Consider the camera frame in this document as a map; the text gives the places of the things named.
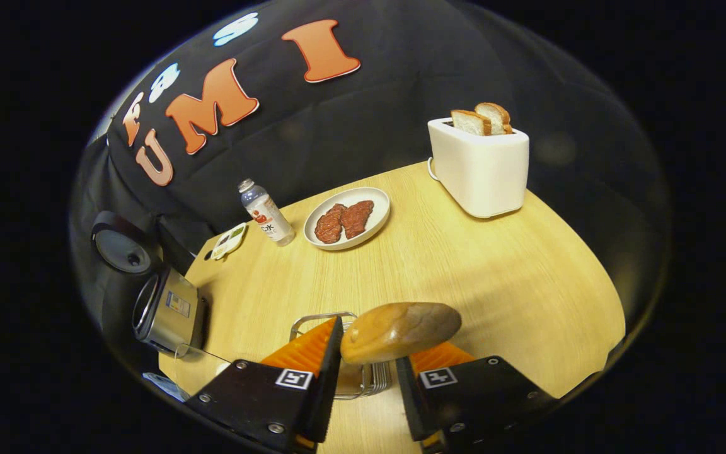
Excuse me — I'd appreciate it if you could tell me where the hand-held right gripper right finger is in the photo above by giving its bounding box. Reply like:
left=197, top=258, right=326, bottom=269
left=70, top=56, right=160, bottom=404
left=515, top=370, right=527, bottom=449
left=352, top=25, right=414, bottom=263
left=396, top=342, right=559, bottom=452

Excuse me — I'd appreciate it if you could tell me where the white divided bean dish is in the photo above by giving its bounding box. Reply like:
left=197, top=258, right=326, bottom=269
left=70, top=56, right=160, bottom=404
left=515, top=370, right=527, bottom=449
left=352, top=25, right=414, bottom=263
left=210, top=223, right=248, bottom=261

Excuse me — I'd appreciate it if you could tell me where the white toaster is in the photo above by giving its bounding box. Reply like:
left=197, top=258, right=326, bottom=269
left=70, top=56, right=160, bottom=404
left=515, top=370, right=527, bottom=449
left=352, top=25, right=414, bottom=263
left=427, top=117, right=530, bottom=219

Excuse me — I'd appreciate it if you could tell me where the bread slice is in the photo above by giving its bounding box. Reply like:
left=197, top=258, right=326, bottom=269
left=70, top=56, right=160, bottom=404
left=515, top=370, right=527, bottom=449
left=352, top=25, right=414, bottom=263
left=475, top=102, right=514, bottom=135
left=451, top=109, right=492, bottom=137

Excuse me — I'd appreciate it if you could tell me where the black backdrop cloth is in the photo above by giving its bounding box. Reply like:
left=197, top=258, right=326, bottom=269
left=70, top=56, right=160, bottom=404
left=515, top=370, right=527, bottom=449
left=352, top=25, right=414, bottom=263
left=70, top=0, right=671, bottom=354

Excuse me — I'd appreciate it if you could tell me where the pale blue object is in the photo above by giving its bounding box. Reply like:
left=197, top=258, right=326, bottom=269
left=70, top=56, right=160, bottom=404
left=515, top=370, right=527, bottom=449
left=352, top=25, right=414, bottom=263
left=142, top=372, right=191, bottom=402

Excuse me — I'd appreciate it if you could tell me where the metal wire chopstick holder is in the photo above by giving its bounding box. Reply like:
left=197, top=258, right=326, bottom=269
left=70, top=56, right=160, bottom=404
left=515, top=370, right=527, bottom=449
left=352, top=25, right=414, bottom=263
left=290, top=311, right=396, bottom=400

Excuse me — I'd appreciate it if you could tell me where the clear plastic bottle red label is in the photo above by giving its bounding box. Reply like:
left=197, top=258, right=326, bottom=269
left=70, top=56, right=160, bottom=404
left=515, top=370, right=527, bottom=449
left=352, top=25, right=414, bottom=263
left=238, top=178, right=296, bottom=247

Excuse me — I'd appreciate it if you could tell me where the black rice cooker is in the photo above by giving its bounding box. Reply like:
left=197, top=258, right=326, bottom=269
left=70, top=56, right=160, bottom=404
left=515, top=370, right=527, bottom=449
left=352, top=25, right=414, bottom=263
left=91, top=211, right=207, bottom=358

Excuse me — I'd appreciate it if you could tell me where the white plate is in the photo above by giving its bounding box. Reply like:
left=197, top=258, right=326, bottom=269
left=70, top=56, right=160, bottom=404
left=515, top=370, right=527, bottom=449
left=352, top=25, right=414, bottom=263
left=304, top=187, right=391, bottom=252

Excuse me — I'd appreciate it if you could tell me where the wooden spoon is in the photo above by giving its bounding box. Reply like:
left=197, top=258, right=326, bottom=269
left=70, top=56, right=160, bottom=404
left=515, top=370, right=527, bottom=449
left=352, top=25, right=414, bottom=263
left=338, top=302, right=463, bottom=398

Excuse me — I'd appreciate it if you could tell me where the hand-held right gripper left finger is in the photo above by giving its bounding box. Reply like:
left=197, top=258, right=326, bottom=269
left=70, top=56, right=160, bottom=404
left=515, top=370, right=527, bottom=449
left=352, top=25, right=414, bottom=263
left=185, top=315, right=345, bottom=453

